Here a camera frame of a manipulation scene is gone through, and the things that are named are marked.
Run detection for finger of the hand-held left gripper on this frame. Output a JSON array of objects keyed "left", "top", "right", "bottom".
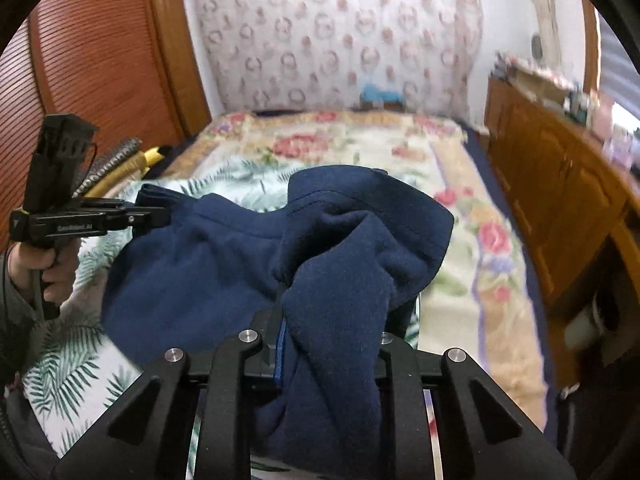
[{"left": 120, "top": 199, "right": 173, "bottom": 237}]

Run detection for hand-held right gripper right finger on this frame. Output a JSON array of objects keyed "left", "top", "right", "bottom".
[{"left": 377, "top": 330, "right": 576, "bottom": 480}]

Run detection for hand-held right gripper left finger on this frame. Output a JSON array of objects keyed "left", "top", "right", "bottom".
[{"left": 52, "top": 305, "right": 288, "bottom": 480}]

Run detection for navy fleece garment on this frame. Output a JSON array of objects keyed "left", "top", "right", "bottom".
[{"left": 101, "top": 165, "right": 456, "bottom": 476}]

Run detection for person's left hand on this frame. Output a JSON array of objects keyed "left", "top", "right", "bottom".
[{"left": 9, "top": 237, "right": 78, "bottom": 306}]

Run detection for yellow plush toy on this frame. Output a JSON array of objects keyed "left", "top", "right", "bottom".
[{"left": 142, "top": 146, "right": 173, "bottom": 168}]

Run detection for folded patterned blankets stack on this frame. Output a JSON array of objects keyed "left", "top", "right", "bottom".
[{"left": 75, "top": 135, "right": 146, "bottom": 200}]

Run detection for palm leaf bed sheet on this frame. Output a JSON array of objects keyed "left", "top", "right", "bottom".
[{"left": 22, "top": 157, "right": 301, "bottom": 406}]

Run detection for wooden louvered wardrobe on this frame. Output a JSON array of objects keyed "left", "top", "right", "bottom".
[{"left": 0, "top": 0, "right": 213, "bottom": 251}]

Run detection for floral blanket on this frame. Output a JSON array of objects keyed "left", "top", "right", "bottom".
[{"left": 165, "top": 110, "right": 548, "bottom": 411}]

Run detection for person's grey clothing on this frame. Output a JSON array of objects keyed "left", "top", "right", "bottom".
[{"left": 0, "top": 385, "right": 66, "bottom": 480}]

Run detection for wooden sideboard cabinet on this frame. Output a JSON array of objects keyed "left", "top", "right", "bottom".
[{"left": 482, "top": 75, "right": 640, "bottom": 396}]

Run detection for blue box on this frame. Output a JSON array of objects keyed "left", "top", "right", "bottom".
[{"left": 361, "top": 82, "right": 405, "bottom": 111}]

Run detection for cardboard box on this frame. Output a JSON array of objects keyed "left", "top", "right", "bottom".
[{"left": 510, "top": 67, "right": 571, "bottom": 106}]

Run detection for pink bottle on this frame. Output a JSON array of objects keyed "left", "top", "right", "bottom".
[{"left": 592, "top": 92, "right": 616, "bottom": 138}]

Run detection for cream window drape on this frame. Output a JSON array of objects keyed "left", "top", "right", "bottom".
[{"left": 520, "top": 0, "right": 561, "bottom": 68}]

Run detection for ring patterned sheer curtain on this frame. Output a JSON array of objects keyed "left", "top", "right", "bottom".
[{"left": 182, "top": 0, "right": 486, "bottom": 118}]

